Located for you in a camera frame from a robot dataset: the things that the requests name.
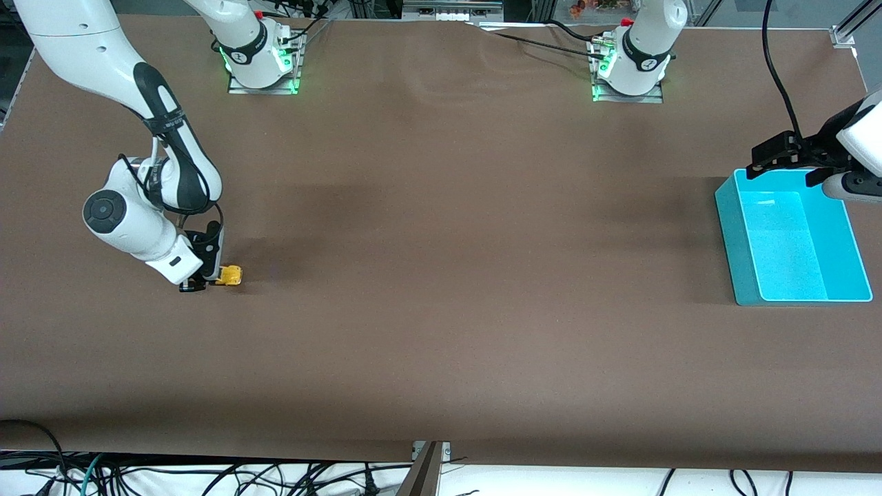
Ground teal plastic bin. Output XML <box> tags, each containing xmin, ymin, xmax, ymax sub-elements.
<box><xmin>715</xmin><ymin>169</ymin><xmax>874</xmax><ymax>306</ymax></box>

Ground orange background objects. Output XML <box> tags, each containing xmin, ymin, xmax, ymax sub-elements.
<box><xmin>568</xmin><ymin>0</ymin><xmax>621</xmax><ymax>18</ymax></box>

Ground brown table cover sheet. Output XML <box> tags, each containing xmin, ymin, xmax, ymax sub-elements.
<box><xmin>0</xmin><ymin>12</ymin><xmax>882</xmax><ymax>475</ymax></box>

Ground white power strip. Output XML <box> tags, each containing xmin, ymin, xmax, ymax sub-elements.
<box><xmin>403</xmin><ymin>1</ymin><xmax>504</xmax><ymax>22</ymax></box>

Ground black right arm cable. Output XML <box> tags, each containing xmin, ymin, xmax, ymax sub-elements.
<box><xmin>117</xmin><ymin>131</ymin><xmax>226</xmax><ymax>240</ymax></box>

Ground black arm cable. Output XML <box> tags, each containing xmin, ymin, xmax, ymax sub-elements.
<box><xmin>761</xmin><ymin>0</ymin><xmax>806</xmax><ymax>140</ymax></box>
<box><xmin>117</xmin><ymin>131</ymin><xmax>226</xmax><ymax>240</ymax></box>

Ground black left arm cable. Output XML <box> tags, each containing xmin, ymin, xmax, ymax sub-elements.
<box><xmin>761</xmin><ymin>0</ymin><xmax>806</xmax><ymax>140</ymax></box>

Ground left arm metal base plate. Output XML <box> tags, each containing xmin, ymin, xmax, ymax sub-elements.
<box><xmin>591</xmin><ymin>38</ymin><xmax>666</xmax><ymax>104</ymax></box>

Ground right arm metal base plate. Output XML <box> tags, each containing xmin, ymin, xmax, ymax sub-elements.
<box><xmin>227</xmin><ymin>31</ymin><xmax>305</xmax><ymax>95</ymax></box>

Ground black looped cable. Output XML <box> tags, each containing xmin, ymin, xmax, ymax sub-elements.
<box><xmin>0</xmin><ymin>419</ymin><xmax>68</xmax><ymax>483</ymax></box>

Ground teal cable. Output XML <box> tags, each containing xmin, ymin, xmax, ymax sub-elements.
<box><xmin>79</xmin><ymin>453</ymin><xmax>105</xmax><ymax>496</ymax></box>

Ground short black base cable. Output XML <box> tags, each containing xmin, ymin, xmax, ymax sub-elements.
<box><xmin>548</xmin><ymin>19</ymin><xmax>599</xmax><ymax>43</ymax></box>

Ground long black base cable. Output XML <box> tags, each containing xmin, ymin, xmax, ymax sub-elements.
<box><xmin>469</xmin><ymin>23</ymin><xmax>607</xmax><ymax>59</ymax></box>

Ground metal table bracket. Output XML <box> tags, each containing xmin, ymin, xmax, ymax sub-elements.
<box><xmin>396</xmin><ymin>441</ymin><xmax>452</xmax><ymax>496</ymax></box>

